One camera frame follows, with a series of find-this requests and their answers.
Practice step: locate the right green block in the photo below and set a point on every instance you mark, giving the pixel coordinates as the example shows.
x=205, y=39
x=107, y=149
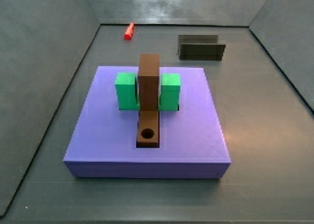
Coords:
x=170, y=92

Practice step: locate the red peg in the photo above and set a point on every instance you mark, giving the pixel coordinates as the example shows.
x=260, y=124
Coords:
x=129, y=31

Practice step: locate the green block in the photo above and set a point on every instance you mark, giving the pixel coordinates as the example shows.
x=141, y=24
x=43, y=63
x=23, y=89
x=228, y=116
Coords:
x=170, y=92
x=126, y=89

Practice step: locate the brown L-shaped block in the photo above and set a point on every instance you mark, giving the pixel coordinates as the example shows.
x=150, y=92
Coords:
x=147, y=137

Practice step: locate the black angle fixture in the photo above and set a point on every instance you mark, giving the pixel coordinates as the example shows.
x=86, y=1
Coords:
x=199, y=48

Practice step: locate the purple base block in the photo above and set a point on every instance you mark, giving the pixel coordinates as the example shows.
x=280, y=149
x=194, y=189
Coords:
x=191, y=151

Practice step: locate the left green block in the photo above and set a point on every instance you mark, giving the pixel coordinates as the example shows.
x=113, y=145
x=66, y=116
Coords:
x=126, y=89

